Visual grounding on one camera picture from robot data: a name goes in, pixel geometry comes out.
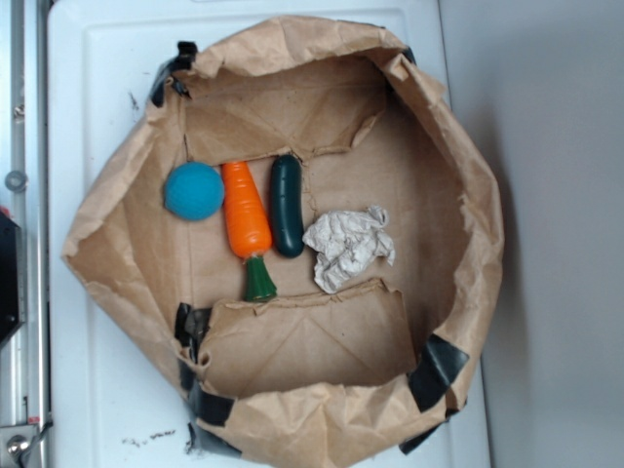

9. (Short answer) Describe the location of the white paper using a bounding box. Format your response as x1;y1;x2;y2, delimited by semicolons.
302;205;396;294

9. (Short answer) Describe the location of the orange toy carrot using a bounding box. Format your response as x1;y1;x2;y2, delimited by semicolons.
221;162;277;302

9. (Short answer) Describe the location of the dark green toy cucumber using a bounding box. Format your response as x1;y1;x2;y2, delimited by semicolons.
270;154;304;258

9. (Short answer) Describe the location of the blue ball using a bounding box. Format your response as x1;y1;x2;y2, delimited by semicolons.
164;162;224;221

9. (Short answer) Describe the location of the white plastic tray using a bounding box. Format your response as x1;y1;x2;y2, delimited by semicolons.
46;0;493;468

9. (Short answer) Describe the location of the black box on rail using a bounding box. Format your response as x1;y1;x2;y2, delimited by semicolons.
0;207;25;348

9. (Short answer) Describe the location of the metal frame rail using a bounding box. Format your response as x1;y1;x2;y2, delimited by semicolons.
1;1;53;467

